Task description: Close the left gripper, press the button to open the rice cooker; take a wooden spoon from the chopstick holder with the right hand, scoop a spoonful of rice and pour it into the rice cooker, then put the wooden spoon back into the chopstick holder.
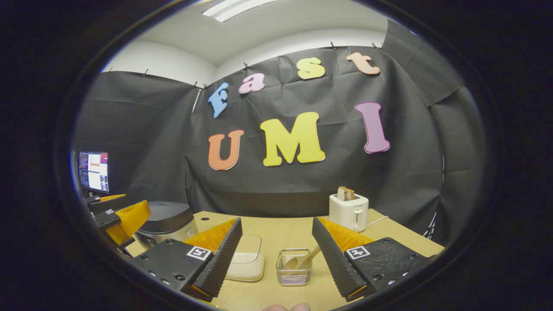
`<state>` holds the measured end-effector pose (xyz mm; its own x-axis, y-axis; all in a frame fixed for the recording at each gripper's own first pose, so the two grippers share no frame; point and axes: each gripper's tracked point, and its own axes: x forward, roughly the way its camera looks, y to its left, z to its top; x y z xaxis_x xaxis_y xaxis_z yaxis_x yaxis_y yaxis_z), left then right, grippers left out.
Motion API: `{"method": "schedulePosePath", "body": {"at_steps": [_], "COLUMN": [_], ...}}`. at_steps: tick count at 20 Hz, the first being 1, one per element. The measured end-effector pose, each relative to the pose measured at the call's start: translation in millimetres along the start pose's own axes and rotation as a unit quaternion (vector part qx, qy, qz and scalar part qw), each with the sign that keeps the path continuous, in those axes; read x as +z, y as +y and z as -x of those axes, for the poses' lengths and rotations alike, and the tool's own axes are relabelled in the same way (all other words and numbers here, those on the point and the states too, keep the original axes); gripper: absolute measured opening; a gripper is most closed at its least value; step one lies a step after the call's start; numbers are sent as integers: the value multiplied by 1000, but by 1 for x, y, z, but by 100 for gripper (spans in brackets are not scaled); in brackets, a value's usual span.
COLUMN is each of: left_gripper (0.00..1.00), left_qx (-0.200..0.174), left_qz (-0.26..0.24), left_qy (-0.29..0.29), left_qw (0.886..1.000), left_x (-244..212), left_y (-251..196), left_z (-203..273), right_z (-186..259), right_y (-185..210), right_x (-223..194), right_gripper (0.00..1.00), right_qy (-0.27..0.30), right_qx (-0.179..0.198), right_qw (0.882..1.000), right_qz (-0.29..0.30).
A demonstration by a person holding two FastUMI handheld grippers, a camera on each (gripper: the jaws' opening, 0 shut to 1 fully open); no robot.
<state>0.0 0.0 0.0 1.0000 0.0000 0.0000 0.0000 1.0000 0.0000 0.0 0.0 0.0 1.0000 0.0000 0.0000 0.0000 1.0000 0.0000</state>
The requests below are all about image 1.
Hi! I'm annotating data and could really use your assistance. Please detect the metal wire chopstick holder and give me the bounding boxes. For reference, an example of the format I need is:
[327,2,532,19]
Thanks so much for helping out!
[276,248,312,286]

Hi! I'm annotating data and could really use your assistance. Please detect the ceiling light panel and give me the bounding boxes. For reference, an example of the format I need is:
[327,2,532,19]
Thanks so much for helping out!
[202,0,277,23]

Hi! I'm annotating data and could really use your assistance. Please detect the computer monitor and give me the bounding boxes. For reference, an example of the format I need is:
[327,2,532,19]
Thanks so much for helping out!
[78,151,110,194]

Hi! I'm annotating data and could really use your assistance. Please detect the silver black rice cooker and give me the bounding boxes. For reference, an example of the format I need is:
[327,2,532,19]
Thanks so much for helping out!
[134,201,199,251]

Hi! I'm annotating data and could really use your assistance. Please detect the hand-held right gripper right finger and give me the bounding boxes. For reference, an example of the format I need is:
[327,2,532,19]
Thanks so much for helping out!
[312,217,437,302]

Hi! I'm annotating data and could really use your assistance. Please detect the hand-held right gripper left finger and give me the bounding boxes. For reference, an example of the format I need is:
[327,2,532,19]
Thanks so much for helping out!
[130,217,243,303]

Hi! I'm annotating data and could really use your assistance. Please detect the wooden spoon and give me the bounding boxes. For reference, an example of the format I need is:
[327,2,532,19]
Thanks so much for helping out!
[283,245,322,270]

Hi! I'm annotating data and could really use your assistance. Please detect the white toaster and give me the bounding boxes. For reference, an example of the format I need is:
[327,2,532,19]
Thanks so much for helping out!
[329,194,369,232]

